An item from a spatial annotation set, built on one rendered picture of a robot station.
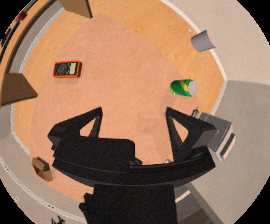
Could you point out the orange digital multimeter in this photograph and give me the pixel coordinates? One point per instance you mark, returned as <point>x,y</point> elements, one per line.
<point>67,68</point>

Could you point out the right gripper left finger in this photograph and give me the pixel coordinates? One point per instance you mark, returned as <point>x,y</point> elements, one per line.
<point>75,124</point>

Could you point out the green drink can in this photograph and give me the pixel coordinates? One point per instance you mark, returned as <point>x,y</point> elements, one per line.
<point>186,87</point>

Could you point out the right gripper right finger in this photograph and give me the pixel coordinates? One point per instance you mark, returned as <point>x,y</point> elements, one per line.
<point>200,133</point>

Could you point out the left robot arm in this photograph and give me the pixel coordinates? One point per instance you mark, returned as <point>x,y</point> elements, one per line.
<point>86,207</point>

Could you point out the brown cardboard box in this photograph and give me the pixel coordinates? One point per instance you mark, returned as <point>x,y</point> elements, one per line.
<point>39,172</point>

